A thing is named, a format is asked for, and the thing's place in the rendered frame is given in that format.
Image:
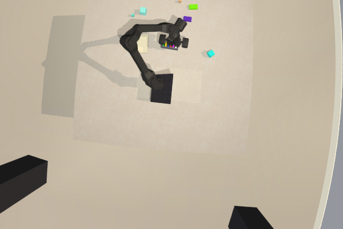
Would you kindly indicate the small cyan cube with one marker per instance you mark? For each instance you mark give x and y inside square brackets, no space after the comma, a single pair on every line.
[210,53]

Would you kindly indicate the cream shallow tray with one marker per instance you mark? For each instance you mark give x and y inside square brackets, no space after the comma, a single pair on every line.
[143,44]

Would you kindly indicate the purple flat bar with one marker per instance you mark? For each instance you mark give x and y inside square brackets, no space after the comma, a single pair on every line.
[187,18]

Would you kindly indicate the lime green block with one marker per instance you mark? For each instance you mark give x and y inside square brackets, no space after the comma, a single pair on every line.
[193,7]

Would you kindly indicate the teal rectangular block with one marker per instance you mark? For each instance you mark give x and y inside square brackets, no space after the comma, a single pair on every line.
[143,10]

